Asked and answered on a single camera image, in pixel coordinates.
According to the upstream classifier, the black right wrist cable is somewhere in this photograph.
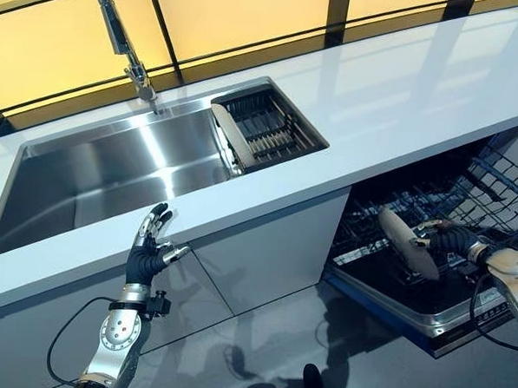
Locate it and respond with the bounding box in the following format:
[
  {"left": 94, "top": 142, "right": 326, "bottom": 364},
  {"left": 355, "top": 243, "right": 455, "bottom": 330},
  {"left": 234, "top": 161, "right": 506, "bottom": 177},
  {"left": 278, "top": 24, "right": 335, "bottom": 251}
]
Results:
[{"left": 468, "top": 269, "right": 518, "bottom": 347}]

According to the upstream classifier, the cream ceramic plate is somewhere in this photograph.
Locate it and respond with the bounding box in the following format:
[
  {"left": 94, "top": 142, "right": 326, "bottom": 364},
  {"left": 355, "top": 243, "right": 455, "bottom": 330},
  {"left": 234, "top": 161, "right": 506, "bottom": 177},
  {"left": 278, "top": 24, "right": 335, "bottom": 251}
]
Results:
[
  {"left": 207, "top": 103, "right": 259, "bottom": 177},
  {"left": 375, "top": 205, "right": 444, "bottom": 282}
]

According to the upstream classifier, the chrome gooseneck kitchen faucet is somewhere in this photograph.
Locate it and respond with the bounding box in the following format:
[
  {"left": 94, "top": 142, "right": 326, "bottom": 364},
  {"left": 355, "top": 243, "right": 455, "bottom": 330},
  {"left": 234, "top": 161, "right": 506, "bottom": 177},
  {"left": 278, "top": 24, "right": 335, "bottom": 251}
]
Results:
[{"left": 79, "top": 0, "right": 174, "bottom": 116}]

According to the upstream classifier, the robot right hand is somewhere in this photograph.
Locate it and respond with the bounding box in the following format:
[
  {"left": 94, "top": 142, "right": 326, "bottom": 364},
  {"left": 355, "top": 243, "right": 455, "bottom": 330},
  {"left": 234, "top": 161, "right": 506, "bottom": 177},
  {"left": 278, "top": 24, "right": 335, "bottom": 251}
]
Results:
[{"left": 407, "top": 218, "right": 491, "bottom": 263}]

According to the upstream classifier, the stainless steel sink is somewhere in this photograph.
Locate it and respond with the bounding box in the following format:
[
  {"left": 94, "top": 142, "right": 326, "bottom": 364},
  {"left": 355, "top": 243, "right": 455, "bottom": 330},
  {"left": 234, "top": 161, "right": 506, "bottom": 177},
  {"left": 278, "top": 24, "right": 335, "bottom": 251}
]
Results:
[{"left": 0, "top": 62, "right": 335, "bottom": 279}]

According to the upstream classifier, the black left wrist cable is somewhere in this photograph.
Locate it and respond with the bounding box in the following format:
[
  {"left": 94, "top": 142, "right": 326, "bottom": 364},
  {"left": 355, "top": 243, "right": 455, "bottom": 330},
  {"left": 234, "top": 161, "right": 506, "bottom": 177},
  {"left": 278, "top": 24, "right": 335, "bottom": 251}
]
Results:
[{"left": 45, "top": 294, "right": 124, "bottom": 388}]

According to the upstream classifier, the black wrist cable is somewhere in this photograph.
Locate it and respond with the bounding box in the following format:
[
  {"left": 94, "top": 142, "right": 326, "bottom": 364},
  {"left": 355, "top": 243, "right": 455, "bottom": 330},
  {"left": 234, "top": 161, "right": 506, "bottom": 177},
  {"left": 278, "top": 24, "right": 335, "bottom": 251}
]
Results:
[
  {"left": 468, "top": 269, "right": 518, "bottom": 347},
  {"left": 45, "top": 294, "right": 124, "bottom": 388}
]

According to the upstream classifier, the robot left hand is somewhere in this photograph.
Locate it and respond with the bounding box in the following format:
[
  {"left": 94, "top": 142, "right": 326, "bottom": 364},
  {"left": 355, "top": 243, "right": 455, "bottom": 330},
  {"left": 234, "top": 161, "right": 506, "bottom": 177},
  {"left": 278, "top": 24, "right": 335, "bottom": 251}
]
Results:
[{"left": 124, "top": 200, "right": 194, "bottom": 289}]

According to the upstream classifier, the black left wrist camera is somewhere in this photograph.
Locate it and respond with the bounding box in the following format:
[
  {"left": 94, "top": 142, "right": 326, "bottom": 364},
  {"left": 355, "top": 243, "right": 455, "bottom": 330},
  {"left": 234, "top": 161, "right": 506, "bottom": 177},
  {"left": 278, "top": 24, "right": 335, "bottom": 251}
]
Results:
[{"left": 148, "top": 288, "right": 172, "bottom": 319}]

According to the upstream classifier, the grey cabinet door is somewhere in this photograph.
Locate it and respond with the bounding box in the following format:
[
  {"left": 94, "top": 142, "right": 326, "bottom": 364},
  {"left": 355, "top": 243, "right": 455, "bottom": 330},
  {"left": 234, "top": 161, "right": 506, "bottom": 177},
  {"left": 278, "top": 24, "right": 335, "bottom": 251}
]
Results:
[
  {"left": 36, "top": 239, "right": 240, "bottom": 376},
  {"left": 0, "top": 301, "right": 89, "bottom": 388},
  {"left": 189, "top": 178, "right": 352, "bottom": 324}
]

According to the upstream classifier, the black robot right foot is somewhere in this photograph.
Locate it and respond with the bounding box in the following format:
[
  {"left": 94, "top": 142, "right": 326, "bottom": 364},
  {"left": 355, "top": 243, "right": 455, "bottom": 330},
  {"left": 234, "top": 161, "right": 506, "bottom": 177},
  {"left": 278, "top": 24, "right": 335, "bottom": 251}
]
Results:
[{"left": 301, "top": 363, "right": 333, "bottom": 388}]

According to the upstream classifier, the black wire dish rack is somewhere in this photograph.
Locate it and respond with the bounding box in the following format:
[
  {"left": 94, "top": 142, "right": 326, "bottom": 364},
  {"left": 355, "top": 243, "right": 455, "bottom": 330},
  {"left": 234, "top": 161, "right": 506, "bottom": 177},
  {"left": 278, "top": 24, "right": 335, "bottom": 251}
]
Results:
[{"left": 207, "top": 81, "right": 333, "bottom": 180}]

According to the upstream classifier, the dishwasher wire basket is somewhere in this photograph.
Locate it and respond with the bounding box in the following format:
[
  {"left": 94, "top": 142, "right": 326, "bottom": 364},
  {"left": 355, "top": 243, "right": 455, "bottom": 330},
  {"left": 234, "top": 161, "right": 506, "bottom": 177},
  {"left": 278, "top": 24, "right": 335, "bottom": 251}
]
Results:
[{"left": 456, "top": 143, "right": 518, "bottom": 226}]

